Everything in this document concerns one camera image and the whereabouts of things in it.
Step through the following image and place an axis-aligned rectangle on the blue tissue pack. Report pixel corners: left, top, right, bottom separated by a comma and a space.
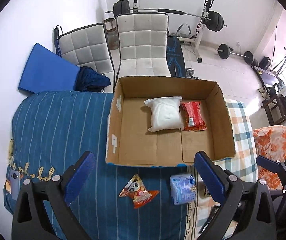
170, 173, 197, 205

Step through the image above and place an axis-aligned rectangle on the orange panda snack bag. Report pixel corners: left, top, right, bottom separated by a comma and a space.
119, 173, 159, 209

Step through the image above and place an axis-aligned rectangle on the white soft pouch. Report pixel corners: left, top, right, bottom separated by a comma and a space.
144, 96, 183, 132

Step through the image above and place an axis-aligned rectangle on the orange floral cloth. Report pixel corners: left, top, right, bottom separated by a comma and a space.
253, 125, 286, 191

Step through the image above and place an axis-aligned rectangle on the smartphone on cushion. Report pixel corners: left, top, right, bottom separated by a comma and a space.
10, 169, 20, 201

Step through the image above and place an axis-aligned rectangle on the dark wooden chair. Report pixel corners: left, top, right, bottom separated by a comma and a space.
261, 92, 286, 126

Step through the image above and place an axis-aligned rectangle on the treadmill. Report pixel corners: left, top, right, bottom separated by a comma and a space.
251, 56, 285, 90

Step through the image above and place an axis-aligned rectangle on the red snack packet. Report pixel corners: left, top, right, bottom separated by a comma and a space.
180, 101, 207, 132

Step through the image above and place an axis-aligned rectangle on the floor barbell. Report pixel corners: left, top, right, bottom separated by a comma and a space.
217, 43, 254, 65

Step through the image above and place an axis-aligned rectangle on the open cardboard box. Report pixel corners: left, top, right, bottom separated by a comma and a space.
106, 76, 236, 167

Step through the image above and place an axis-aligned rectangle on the dark blue crumpled cloth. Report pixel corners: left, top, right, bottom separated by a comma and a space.
74, 66, 111, 93

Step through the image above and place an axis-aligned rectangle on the blue foam mat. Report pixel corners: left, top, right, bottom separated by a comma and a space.
18, 43, 80, 93

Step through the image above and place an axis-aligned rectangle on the black blue bench pad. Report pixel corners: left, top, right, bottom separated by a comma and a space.
166, 36, 186, 77

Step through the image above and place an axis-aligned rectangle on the barbell on rack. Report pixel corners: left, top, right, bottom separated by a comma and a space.
105, 0, 227, 32

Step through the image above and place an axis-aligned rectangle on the left white quilted chair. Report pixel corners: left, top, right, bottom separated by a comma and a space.
58, 23, 115, 93

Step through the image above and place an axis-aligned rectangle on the white quilted chair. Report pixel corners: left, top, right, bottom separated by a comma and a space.
116, 12, 171, 77
58, 23, 115, 93

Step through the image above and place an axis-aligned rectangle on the white weight bench rack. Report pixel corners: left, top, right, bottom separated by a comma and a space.
133, 0, 214, 63

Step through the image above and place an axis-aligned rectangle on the right white quilted chair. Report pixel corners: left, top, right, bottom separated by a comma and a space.
116, 12, 171, 77

